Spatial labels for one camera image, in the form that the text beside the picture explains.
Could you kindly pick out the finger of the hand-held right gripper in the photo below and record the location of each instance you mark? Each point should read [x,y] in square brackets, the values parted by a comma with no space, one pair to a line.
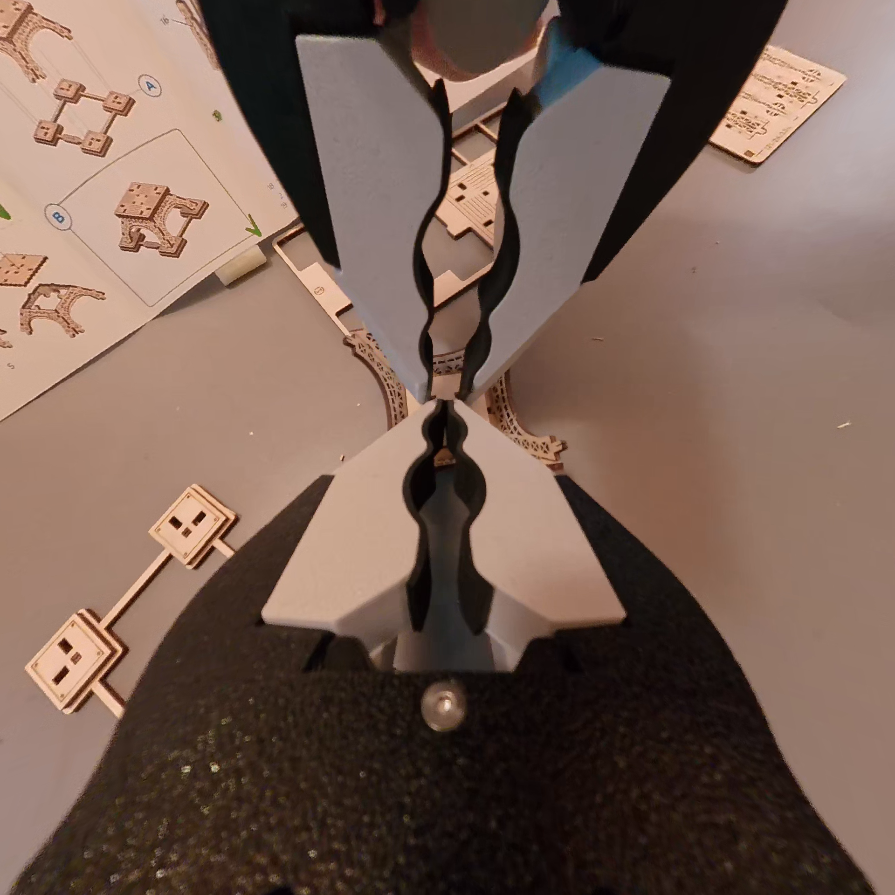
[587,175]
[370,175]

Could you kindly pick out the small white block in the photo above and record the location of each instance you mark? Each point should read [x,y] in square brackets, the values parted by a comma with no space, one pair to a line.
[241,266]

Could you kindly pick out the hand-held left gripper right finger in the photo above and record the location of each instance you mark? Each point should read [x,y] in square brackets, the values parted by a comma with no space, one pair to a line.
[545,559]

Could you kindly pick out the paper assembly instruction sheet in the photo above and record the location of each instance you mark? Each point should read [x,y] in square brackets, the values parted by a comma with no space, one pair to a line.
[105,280]

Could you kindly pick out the wooden four-pad square frame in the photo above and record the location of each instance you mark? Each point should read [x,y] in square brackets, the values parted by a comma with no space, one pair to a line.
[91,640]

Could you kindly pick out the person's right hand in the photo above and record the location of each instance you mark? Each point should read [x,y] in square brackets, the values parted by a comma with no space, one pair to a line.
[428,59]

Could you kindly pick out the wooden tower arch piece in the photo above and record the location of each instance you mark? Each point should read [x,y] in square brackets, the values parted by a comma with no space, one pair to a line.
[524,433]

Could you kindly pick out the cut-out wooden parts sheet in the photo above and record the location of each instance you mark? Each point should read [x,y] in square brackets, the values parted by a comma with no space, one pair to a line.
[321,293]

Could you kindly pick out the engraved wooden parts sheet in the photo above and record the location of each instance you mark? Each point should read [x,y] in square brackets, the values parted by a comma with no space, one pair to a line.
[776,105]

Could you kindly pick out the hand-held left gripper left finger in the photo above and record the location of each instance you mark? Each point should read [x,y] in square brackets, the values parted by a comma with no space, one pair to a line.
[349,559]

